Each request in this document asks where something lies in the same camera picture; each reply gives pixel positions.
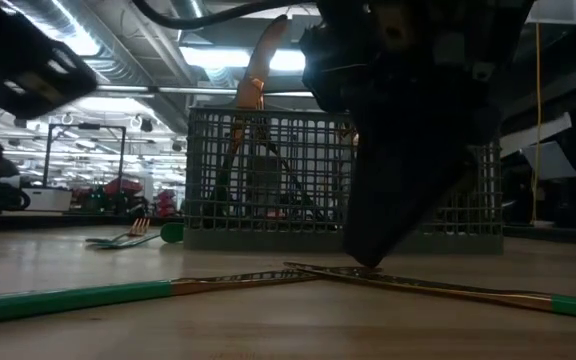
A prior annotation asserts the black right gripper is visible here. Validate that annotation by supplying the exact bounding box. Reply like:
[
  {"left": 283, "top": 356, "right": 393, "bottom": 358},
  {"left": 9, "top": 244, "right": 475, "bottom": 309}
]
[{"left": 317, "top": 0, "right": 537, "bottom": 156}]

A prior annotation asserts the gold spoon green handle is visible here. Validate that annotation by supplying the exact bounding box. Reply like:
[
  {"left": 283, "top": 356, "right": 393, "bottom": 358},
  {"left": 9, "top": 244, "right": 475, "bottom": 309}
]
[{"left": 340, "top": 122, "right": 362, "bottom": 151}]

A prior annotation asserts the grey plastic cutlery basket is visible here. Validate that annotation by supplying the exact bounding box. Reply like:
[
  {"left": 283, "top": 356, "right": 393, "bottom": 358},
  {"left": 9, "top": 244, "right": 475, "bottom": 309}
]
[{"left": 182, "top": 84, "right": 505, "bottom": 255}]

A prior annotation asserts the ceiling light panel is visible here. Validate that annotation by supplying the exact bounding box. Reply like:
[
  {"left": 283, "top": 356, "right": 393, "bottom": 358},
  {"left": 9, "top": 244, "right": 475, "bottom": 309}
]
[
  {"left": 42, "top": 9, "right": 103, "bottom": 57},
  {"left": 177, "top": 45, "right": 309, "bottom": 72}
]

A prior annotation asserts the white hanging panel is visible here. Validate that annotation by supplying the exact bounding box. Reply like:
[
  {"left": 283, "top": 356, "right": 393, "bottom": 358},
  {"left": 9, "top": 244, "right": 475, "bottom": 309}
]
[{"left": 524, "top": 0, "right": 576, "bottom": 26}]

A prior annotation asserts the grey angled panel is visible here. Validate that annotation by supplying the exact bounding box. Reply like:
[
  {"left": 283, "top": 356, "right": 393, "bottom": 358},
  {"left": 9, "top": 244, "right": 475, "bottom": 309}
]
[{"left": 498, "top": 110, "right": 576, "bottom": 182}]

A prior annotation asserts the white storage box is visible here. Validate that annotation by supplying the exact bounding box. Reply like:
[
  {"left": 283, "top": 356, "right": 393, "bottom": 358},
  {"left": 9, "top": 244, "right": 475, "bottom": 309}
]
[{"left": 20, "top": 186, "right": 74, "bottom": 213}]

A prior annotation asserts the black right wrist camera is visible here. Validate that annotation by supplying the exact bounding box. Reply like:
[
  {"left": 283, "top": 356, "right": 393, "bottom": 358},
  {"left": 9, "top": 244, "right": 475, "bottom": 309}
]
[{"left": 298, "top": 22, "right": 369, "bottom": 115}]

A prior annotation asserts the black gantry frame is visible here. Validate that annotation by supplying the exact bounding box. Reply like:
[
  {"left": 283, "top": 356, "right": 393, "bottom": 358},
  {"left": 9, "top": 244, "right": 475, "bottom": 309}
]
[{"left": 42, "top": 122, "right": 128, "bottom": 201}]

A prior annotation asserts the silver ceiling duct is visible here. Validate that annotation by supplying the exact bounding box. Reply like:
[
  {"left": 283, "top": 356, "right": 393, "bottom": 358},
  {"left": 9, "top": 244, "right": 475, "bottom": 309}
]
[{"left": 0, "top": 0, "right": 204, "bottom": 89}]

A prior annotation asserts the black right camera cable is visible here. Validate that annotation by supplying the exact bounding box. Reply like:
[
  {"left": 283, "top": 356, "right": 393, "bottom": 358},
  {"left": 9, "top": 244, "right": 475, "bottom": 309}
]
[{"left": 131, "top": 0, "right": 322, "bottom": 30}]

